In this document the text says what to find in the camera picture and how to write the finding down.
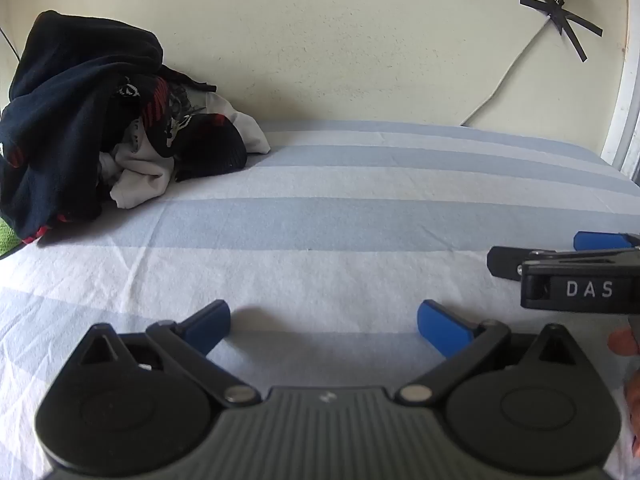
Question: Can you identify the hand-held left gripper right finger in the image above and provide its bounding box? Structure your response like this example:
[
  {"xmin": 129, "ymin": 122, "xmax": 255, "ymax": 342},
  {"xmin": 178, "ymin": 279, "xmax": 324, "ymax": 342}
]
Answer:
[{"xmin": 397, "ymin": 299, "xmax": 581, "ymax": 407}]

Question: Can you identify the pile of white black clothes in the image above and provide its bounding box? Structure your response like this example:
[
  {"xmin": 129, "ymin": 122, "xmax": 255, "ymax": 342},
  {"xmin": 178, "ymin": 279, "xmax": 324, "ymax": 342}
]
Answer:
[{"xmin": 97, "ymin": 77, "xmax": 271, "ymax": 211}]

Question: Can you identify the black tape cross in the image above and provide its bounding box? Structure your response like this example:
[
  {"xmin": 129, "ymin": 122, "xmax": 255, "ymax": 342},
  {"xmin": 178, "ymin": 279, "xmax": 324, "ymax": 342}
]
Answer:
[{"xmin": 519, "ymin": 0, "xmax": 604, "ymax": 64}]

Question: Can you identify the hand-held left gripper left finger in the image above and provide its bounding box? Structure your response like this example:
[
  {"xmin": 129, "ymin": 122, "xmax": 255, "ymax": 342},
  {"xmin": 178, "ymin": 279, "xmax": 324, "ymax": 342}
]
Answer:
[{"xmin": 75, "ymin": 300, "xmax": 262, "ymax": 407}]

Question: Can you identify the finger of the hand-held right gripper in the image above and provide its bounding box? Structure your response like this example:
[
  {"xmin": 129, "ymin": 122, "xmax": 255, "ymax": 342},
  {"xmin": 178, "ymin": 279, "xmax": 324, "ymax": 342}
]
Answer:
[
  {"xmin": 487, "ymin": 246, "xmax": 558, "ymax": 281},
  {"xmin": 573, "ymin": 231, "xmax": 640, "ymax": 252}
]

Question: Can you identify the blue and white striped bedsheet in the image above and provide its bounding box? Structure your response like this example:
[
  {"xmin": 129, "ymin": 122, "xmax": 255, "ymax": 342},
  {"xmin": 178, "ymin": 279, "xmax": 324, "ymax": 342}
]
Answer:
[{"xmin": 0, "ymin": 120, "xmax": 640, "ymax": 480}]

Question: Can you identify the thin wooden wall trim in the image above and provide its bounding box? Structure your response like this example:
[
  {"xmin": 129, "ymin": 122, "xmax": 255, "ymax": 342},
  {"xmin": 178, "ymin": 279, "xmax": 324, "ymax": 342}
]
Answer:
[{"xmin": 621, "ymin": 0, "xmax": 632, "ymax": 63}]

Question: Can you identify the white cable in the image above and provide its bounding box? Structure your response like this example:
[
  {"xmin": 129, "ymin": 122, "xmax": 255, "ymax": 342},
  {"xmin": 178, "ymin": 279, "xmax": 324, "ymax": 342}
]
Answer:
[{"xmin": 460, "ymin": 21, "xmax": 551, "ymax": 126}]

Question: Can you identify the navy sweater with red stripes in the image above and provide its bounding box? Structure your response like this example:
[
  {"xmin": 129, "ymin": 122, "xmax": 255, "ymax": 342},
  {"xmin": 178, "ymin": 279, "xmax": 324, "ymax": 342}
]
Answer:
[{"xmin": 0, "ymin": 10, "xmax": 166, "ymax": 247}]

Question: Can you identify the thin black cable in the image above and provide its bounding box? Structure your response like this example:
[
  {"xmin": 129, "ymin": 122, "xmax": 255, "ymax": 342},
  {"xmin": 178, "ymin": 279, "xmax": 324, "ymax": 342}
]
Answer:
[{"xmin": 0, "ymin": 26, "xmax": 24, "ymax": 65}]

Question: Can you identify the person's right hand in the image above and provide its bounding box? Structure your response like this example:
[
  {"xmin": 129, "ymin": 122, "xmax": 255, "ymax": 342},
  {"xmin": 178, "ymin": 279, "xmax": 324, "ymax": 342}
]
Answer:
[{"xmin": 606, "ymin": 327, "xmax": 640, "ymax": 461}]

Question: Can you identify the white framed frosted glass door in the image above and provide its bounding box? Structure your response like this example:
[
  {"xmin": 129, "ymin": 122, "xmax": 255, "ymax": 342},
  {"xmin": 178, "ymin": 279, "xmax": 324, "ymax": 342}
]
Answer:
[{"xmin": 599, "ymin": 35, "xmax": 640, "ymax": 183}]

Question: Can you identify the green cloth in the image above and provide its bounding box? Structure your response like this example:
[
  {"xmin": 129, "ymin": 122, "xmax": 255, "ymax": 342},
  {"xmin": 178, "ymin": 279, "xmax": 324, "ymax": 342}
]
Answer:
[{"xmin": 0, "ymin": 219, "xmax": 24, "ymax": 259}]

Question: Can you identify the black and red printed garment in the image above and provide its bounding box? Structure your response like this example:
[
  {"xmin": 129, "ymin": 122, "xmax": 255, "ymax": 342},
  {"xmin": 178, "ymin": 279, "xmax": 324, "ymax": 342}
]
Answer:
[{"xmin": 117, "ymin": 74, "xmax": 249, "ymax": 183}]

